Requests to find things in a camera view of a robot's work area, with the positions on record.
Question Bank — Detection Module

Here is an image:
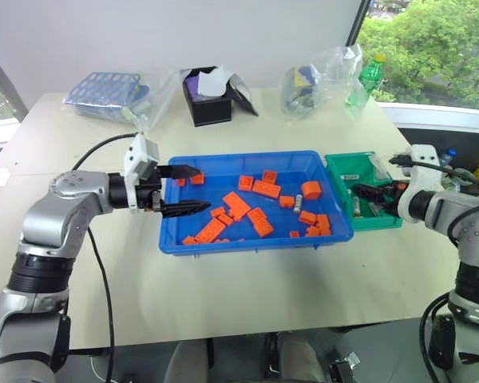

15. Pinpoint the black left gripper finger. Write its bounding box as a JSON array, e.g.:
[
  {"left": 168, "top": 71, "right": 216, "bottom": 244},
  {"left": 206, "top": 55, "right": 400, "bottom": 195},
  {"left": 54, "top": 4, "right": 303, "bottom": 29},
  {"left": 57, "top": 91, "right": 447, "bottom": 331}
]
[
  {"left": 158, "top": 199, "right": 213, "bottom": 219},
  {"left": 159, "top": 164, "right": 203, "bottom": 180}
]

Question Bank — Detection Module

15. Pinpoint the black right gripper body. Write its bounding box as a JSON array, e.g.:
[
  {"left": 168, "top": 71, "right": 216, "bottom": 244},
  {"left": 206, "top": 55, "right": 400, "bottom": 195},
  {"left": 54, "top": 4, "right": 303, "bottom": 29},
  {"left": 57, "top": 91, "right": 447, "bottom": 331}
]
[{"left": 381, "top": 181, "right": 403, "bottom": 217}]

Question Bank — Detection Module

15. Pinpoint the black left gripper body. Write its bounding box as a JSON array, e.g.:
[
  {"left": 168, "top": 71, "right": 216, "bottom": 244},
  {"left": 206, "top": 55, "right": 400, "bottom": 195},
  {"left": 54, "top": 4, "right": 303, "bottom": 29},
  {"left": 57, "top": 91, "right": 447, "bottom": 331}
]
[{"left": 137, "top": 165, "right": 166, "bottom": 213}]

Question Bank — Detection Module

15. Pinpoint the green plastic bin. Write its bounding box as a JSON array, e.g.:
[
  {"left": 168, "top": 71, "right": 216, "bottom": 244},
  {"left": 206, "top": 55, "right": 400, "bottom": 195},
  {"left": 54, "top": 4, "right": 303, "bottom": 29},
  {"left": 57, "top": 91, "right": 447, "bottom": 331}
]
[{"left": 323, "top": 151, "right": 405, "bottom": 233}]

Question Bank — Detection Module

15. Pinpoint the blue plastic bin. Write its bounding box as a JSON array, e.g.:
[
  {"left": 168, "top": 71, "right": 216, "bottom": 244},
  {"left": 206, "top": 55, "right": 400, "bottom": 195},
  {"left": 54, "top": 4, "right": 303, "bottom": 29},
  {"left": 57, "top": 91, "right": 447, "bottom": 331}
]
[{"left": 158, "top": 149, "right": 355, "bottom": 257}]

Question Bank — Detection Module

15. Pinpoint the clear plastic piece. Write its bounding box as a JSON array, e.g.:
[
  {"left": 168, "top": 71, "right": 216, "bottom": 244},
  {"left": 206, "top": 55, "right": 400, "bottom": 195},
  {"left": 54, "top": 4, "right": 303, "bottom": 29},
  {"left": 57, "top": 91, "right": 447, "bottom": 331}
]
[{"left": 372, "top": 156, "right": 391, "bottom": 184}]

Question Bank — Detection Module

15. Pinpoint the long orange toy brick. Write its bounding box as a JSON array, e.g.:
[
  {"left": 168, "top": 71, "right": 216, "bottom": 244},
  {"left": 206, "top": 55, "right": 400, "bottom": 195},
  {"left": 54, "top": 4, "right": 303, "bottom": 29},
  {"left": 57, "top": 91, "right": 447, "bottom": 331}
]
[
  {"left": 251, "top": 180, "right": 282, "bottom": 199},
  {"left": 194, "top": 219, "right": 228, "bottom": 245}
]

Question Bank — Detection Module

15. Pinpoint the large orange toy brick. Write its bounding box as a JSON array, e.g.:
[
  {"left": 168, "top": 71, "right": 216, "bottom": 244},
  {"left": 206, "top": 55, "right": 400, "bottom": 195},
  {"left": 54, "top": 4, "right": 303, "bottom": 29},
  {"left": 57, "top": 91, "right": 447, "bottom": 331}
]
[
  {"left": 222, "top": 191, "right": 252, "bottom": 220},
  {"left": 247, "top": 207, "right": 275, "bottom": 239}
]

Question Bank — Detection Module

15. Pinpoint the orange round block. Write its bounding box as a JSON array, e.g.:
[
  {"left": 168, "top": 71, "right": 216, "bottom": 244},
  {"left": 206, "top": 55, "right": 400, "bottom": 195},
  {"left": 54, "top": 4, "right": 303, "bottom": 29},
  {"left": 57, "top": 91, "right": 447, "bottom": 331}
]
[{"left": 300, "top": 180, "right": 323, "bottom": 200}]

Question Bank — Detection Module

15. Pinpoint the clear bottle blue cap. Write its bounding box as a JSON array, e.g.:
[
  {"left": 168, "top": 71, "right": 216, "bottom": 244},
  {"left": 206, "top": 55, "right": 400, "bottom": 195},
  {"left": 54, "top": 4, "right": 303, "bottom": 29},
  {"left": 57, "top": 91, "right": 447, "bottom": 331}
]
[{"left": 438, "top": 148, "right": 457, "bottom": 169}]

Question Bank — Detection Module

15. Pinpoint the black box with lid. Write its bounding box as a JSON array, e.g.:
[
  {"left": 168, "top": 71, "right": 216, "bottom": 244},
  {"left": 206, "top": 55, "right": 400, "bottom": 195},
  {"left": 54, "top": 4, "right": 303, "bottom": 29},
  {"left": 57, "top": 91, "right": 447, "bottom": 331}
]
[{"left": 181, "top": 66, "right": 260, "bottom": 128}]

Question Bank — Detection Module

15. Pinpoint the clear plastic bag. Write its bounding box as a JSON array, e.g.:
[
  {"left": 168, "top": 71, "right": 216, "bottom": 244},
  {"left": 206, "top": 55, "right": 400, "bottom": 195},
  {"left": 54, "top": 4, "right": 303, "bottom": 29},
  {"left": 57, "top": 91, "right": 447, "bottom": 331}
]
[
  {"left": 61, "top": 66, "right": 180, "bottom": 133},
  {"left": 278, "top": 43, "right": 369, "bottom": 122}
]

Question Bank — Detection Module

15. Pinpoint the white paper sheet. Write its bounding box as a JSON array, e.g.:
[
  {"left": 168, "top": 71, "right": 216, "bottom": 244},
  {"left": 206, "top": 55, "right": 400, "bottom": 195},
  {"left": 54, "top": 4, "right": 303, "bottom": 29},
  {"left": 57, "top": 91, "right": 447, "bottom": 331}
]
[{"left": 196, "top": 64, "right": 235, "bottom": 98}]

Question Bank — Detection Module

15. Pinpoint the blue plastic rack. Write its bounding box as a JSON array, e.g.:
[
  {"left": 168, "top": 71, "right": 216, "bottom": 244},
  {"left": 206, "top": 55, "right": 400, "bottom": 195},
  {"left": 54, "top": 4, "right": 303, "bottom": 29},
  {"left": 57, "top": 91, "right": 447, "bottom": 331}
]
[{"left": 63, "top": 71, "right": 149, "bottom": 121}]

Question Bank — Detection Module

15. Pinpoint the green bottle yellow cap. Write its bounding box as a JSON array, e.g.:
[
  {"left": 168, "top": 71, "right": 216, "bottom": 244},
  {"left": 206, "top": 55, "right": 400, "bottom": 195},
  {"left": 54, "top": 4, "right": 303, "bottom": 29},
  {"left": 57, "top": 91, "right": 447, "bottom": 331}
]
[{"left": 358, "top": 53, "right": 386, "bottom": 93}]

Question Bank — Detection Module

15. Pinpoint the grey rounded shape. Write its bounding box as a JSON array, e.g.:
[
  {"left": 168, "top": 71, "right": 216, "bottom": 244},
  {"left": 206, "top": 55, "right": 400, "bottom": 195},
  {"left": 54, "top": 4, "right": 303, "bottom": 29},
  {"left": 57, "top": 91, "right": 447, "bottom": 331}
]
[
  {"left": 278, "top": 332, "right": 329, "bottom": 383},
  {"left": 163, "top": 340, "right": 209, "bottom": 383}
]

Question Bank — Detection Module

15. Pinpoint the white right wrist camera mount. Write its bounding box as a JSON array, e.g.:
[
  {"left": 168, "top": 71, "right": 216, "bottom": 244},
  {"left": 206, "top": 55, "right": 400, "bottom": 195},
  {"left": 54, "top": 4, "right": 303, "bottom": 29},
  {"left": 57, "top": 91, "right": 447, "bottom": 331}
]
[{"left": 396, "top": 144, "right": 450, "bottom": 221}]

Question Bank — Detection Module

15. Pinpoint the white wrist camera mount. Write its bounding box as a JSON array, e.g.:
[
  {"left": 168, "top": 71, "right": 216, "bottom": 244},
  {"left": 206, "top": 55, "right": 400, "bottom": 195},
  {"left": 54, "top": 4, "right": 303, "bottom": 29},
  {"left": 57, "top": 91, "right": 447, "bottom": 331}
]
[
  {"left": 396, "top": 144, "right": 450, "bottom": 221},
  {"left": 123, "top": 132, "right": 161, "bottom": 215}
]

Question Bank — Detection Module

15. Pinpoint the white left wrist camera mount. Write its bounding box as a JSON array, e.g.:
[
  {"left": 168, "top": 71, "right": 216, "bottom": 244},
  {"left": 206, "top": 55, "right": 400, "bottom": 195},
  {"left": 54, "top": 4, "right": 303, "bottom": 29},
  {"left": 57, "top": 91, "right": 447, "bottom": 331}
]
[{"left": 123, "top": 132, "right": 161, "bottom": 215}]

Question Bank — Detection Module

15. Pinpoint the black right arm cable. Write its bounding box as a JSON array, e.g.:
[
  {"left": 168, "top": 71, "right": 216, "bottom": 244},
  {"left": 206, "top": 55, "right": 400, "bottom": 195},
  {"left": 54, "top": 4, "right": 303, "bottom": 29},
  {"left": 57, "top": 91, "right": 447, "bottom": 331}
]
[{"left": 389, "top": 156, "right": 479, "bottom": 200}]

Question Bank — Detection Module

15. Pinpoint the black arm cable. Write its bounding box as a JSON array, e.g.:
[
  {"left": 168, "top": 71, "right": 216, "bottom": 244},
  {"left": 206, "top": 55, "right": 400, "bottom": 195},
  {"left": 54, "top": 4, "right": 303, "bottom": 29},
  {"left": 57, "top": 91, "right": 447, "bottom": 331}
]
[
  {"left": 389, "top": 156, "right": 479, "bottom": 200},
  {"left": 71, "top": 132, "right": 141, "bottom": 383}
]

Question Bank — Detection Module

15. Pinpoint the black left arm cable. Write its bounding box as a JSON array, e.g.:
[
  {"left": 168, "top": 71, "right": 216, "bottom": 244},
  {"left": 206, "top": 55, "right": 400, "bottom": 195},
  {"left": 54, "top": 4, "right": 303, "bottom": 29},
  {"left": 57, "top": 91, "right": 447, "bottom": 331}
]
[{"left": 71, "top": 132, "right": 141, "bottom": 383}]

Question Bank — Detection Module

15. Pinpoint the metal bracket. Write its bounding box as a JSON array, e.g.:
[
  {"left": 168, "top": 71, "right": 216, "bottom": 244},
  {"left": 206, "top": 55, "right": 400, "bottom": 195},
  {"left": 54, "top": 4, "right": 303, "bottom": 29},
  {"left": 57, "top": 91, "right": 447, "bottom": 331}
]
[{"left": 328, "top": 352, "right": 361, "bottom": 383}]

